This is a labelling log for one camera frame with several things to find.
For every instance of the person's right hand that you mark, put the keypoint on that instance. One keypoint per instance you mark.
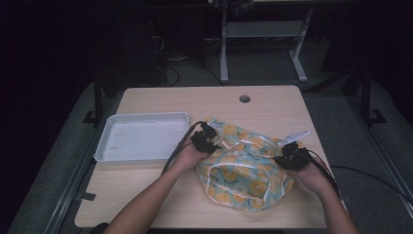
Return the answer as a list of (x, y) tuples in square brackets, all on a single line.
[(310, 177)]

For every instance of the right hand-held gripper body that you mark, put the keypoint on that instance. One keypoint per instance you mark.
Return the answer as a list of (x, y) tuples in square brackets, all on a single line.
[(297, 157)]

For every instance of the grey tape piece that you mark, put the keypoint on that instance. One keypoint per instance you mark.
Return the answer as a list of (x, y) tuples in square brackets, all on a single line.
[(87, 196)]

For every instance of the white plastic tray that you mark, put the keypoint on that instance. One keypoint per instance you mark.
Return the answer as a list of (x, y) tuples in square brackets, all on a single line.
[(144, 138)]

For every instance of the black metal stand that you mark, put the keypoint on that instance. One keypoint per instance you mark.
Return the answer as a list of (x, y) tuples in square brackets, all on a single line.
[(366, 97), (98, 97)]

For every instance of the teal orange patterned cloth bag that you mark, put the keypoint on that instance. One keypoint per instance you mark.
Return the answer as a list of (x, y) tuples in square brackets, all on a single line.
[(243, 175)]

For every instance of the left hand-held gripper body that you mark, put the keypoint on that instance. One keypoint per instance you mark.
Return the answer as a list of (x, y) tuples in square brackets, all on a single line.
[(204, 143)]

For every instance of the aluminium rail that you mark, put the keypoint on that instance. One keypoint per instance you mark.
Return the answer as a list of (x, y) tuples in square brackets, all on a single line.
[(73, 182), (383, 152)]

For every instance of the person's left hand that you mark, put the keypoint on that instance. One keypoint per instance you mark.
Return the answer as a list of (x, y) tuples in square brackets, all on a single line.
[(188, 157)]

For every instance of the white metal desk frame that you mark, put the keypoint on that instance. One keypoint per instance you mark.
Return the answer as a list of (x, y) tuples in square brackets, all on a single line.
[(259, 29)]

